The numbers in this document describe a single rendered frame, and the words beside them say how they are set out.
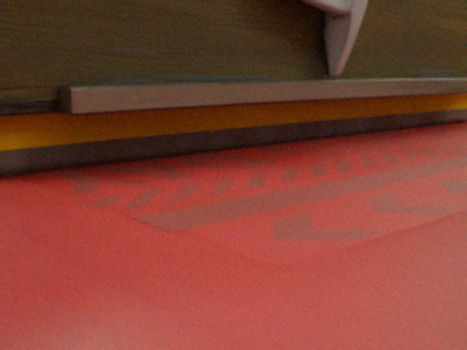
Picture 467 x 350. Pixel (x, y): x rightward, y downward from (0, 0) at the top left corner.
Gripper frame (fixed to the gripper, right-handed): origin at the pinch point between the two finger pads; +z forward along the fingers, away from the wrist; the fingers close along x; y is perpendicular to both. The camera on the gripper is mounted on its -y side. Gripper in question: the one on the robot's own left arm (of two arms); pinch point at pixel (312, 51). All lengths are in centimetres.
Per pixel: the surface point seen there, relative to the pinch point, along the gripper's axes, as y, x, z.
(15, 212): 18.9, 6.4, 4.1
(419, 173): 6.1, 10.7, 4.6
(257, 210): 14.0, 10.9, 4.3
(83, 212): 17.5, 7.8, 4.2
